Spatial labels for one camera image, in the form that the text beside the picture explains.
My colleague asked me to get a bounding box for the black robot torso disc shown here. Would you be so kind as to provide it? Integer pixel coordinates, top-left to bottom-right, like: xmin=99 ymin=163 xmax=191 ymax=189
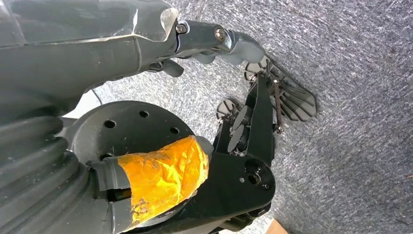
xmin=64 ymin=100 xmax=196 ymax=169

